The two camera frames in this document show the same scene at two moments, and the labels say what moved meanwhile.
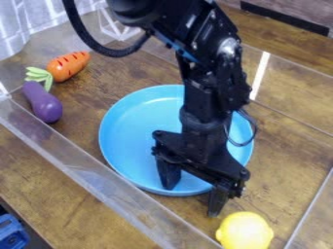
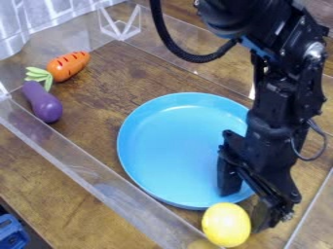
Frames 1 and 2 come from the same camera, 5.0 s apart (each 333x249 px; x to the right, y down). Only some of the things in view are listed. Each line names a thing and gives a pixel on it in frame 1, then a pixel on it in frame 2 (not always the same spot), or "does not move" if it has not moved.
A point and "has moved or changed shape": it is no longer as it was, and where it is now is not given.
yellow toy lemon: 243,231 has moved or changed shape
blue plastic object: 13,233 does not move
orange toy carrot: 62,69 does not move
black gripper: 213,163 → 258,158
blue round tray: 131,119 has moved or changed shape
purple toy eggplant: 44,104 does not move
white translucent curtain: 27,17 does not move
